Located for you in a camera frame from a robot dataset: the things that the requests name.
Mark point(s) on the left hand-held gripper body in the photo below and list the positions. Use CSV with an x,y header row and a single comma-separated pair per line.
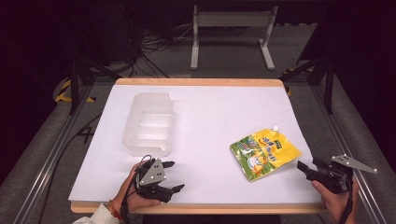
x,y
152,174

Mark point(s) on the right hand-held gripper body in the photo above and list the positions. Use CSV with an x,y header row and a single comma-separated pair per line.
x,y
334,180

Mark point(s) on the yellow green spout pouch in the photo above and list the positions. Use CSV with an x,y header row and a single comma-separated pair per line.
x,y
264,154

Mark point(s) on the person's right hand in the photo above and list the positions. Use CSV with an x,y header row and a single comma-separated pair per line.
x,y
337,205

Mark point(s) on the person's left hand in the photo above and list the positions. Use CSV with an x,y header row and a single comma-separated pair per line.
x,y
129,199

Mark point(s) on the white table mat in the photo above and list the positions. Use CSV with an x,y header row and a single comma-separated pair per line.
x,y
205,140

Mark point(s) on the clear plastic storage bin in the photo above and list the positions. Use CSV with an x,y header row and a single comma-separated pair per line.
x,y
149,124

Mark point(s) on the black metal stand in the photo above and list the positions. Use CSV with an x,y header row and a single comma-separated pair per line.
x,y
328,84
74,84

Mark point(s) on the yellow black hazard tape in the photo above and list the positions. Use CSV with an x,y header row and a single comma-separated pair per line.
x,y
63,93

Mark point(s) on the aluminium floor rail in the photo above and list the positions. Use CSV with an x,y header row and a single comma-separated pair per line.
x,y
348,146
46,168

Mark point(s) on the white metal stand frame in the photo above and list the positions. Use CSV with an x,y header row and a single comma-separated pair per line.
x,y
232,19

